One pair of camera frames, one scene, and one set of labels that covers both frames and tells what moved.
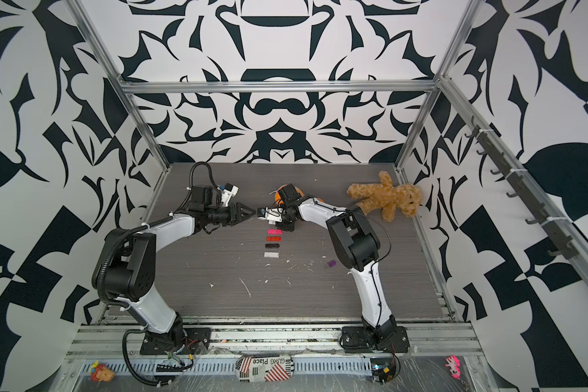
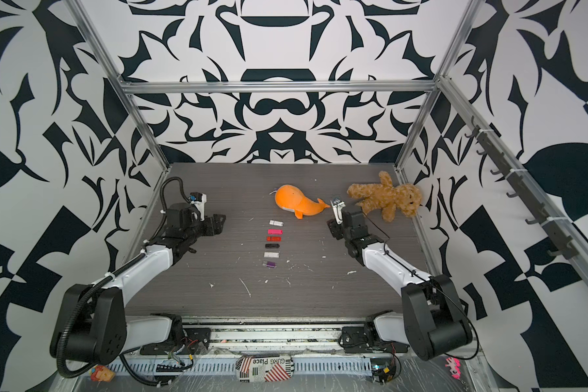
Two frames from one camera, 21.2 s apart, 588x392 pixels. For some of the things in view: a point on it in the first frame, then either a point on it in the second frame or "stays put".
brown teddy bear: [386, 197] stays put
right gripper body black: [286, 222] → [338, 230]
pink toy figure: [454, 365] stays put
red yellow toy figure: [100, 372] stays put
